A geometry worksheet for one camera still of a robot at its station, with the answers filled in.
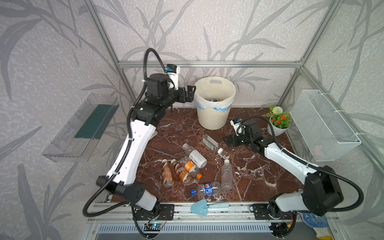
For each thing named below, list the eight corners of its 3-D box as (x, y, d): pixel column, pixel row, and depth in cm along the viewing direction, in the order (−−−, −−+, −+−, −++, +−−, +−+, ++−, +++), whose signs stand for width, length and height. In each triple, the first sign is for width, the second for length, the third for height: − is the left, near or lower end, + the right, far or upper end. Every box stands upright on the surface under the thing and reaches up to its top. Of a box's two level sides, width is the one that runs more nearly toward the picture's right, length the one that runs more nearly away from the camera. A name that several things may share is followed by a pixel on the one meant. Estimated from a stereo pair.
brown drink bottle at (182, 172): (168, 167, 90) (166, 163, 86) (174, 160, 93) (173, 157, 89) (186, 185, 83) (185, 182, 79) (192, 178, 86) (192, 174, 82)
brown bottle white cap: (165, 188, 83) (163, 185, 78) (162, 161, 93) (160, 157, 89) (175, 185, 84) (173, 182, 79) (170, 159, 94) (169, 155, 90)
